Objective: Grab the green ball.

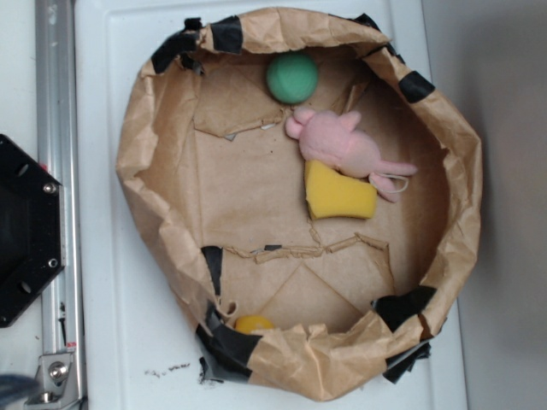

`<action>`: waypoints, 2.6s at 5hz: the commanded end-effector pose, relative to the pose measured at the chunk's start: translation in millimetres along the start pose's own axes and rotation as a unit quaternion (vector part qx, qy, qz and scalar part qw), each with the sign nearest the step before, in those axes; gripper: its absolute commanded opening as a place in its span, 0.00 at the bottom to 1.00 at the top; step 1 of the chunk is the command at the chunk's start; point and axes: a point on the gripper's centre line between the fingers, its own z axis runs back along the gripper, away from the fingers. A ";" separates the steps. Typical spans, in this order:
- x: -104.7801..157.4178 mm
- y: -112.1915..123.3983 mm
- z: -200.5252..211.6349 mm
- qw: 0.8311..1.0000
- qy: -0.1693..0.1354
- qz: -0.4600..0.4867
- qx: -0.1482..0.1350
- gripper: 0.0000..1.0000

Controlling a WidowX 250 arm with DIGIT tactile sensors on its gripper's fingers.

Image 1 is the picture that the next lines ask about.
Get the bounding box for small yellow ball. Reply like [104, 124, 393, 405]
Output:
[234, 315, 275, 334]

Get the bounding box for green ball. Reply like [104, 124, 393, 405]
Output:
[267, 53, 319, 104]

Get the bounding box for brown paper bag bin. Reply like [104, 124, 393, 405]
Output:
[116, 8, 482, 401]

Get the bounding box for yellow sponge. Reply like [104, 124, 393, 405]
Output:
[304, 160, 378, 220]

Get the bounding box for pink plush toy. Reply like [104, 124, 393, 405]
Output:
[285, 107, 418, 202]

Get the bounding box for aluminium extrusion rail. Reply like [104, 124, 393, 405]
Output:
[35, 1, 87, 409]

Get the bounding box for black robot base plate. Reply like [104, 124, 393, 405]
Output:
[1, 134, 64, 328]

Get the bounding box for metal corner bracket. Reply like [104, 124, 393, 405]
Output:
[24, 353, 80, 409]

